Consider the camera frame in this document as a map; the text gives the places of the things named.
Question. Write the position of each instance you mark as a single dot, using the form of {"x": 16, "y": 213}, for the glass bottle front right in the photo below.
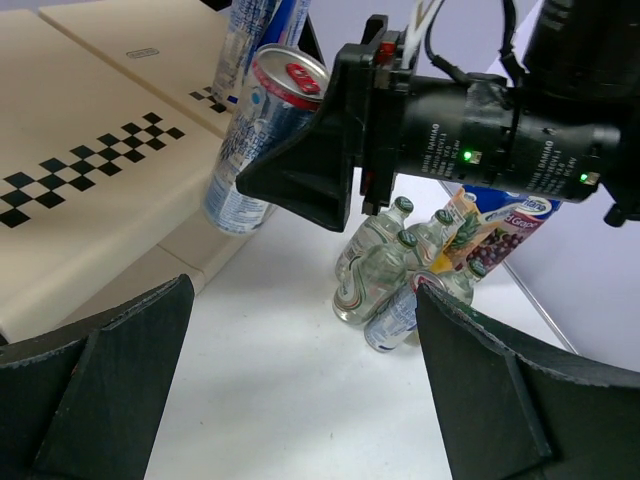
{"x": 461, "y": 283}

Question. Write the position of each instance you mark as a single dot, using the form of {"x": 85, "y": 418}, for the glass bottle front left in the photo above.
{"x": 372, "y": 279}

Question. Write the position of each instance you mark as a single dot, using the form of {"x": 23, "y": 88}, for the red grape juice carton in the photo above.
{"x": 511, "y": 232}

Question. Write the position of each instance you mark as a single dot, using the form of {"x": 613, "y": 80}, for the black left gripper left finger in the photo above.
{"x": 85, "y": 401}

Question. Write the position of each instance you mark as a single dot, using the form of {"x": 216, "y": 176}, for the glass bottle back left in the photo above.
{"x": 375, "y": 230}

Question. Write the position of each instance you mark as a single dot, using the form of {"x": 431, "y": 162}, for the energy drink can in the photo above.
{"x": 251, "y": 25}
{"x": 396, "y": 321}
{"x": 281, "y": 93}

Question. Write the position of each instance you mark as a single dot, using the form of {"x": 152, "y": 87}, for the beige three-tier shelf rack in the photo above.
{"x": 109, "y": 133}

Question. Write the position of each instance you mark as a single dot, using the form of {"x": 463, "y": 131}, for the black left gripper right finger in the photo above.
{"x": 511, "y": 406}

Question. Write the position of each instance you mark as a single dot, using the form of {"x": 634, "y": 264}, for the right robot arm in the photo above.
{"x": 559, "y": 123}

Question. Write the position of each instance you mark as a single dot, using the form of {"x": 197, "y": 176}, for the glass bottle back right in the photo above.
{"x": 430, "y": 240}

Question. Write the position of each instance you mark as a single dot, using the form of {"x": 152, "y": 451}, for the pineapple juice carton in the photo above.
{"x": 474, "y": 217}

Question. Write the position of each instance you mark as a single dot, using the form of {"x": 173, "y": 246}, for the glass bottle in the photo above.
{"x": 461, "y": 283}
{"x": 372, "y": 279}
{"x": 430, "y": 240}
{"x": 375, "y": 230}

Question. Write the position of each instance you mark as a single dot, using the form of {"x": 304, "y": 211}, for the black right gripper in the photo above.
{"x": 380, "y": 116}

